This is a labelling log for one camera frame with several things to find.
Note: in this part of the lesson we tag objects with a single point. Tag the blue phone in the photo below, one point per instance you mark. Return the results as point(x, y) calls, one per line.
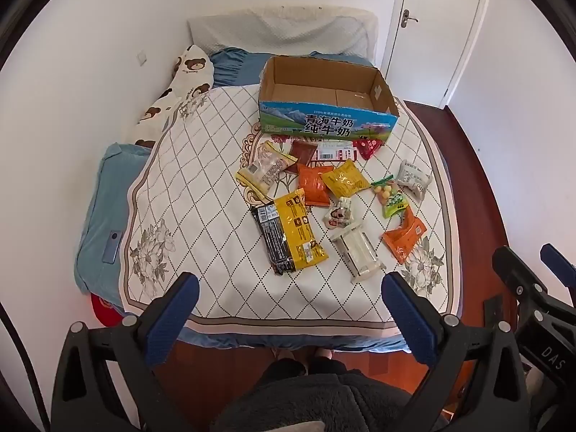
point(114, 247)

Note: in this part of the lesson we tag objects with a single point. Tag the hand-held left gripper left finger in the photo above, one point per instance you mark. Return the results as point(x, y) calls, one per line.
point(173, 315)

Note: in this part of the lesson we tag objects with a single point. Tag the person's dark fleece clothing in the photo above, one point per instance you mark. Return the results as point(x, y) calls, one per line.
point(324, 400)

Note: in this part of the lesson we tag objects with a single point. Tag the long white clear packet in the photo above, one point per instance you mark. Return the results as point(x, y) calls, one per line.
point(357, 252)

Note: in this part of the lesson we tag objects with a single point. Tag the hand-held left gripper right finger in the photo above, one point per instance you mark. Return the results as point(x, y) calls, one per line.
point(409, 315)

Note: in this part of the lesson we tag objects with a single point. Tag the white door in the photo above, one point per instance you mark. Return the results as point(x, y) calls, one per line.
point(432, 31)

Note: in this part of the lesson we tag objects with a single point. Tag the red triangular snack packet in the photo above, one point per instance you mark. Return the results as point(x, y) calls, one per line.
point(370, 146)

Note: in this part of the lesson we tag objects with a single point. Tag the red cloth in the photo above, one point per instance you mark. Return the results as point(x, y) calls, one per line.
point(103, 312)

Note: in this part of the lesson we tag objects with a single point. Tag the small clear snack packet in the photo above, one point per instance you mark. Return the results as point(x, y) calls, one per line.
point(339, 213)

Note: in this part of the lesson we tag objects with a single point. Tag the clear yellow-edged bread packet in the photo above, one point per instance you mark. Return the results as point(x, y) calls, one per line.
point(265, 168)

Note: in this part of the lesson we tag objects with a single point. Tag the white grey snack packet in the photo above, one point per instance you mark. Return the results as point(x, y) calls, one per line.
point(414, 175)

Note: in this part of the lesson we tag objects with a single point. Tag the printed cardboard box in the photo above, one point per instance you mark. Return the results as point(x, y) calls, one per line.
point(324, 123)

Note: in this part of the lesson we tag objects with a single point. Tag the orange snack packet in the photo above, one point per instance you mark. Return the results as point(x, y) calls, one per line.
point(312, 184)
point(405, 238)

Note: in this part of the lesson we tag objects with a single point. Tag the large yellow snack packet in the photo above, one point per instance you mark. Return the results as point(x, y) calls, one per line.
point(299, 229)

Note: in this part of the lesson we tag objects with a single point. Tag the white diamond-pattern quilt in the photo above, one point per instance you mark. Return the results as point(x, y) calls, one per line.
point(202, 166)

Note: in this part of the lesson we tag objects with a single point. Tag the dark red snack packet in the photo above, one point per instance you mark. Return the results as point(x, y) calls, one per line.
point(301, 153)

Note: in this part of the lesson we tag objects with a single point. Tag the white quilted pillow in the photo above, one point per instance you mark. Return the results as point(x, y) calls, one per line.
point(279, 31)

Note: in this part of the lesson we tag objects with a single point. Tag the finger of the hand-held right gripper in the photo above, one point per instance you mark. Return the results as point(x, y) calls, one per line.
point(558, 261)
point(510, 263)

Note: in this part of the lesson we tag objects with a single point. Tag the green packet of yellow balls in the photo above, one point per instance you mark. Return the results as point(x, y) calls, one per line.
point(389, 195)

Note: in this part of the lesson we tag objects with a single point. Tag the white wall socket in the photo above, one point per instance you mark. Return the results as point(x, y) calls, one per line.
point(142, 57)

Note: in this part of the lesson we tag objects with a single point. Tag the light blue folded blanket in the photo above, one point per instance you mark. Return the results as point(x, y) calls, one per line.
point(103, 198)

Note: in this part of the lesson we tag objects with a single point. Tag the small yellow snack packet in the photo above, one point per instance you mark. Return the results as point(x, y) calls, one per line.
point(344, 180)

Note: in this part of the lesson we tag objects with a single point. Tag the long red white snack packet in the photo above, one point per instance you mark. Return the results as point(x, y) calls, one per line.
point(335, 150)

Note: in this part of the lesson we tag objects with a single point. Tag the black snack packet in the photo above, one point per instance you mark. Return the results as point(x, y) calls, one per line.
point(272, 238)

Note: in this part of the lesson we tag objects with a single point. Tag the bear print pillow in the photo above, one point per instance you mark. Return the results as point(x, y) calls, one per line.
point(189, 65)

